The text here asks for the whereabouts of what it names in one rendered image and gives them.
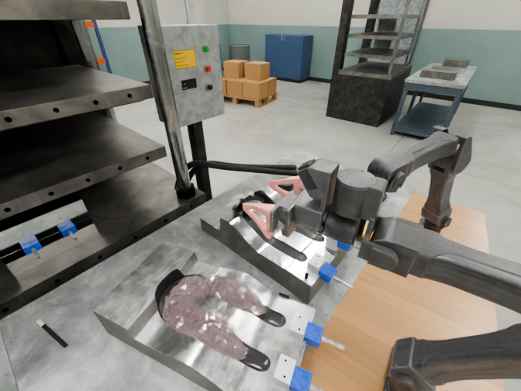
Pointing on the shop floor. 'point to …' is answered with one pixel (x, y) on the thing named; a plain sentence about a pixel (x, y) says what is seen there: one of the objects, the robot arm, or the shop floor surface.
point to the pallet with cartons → (249, 81)
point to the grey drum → (239, 52)
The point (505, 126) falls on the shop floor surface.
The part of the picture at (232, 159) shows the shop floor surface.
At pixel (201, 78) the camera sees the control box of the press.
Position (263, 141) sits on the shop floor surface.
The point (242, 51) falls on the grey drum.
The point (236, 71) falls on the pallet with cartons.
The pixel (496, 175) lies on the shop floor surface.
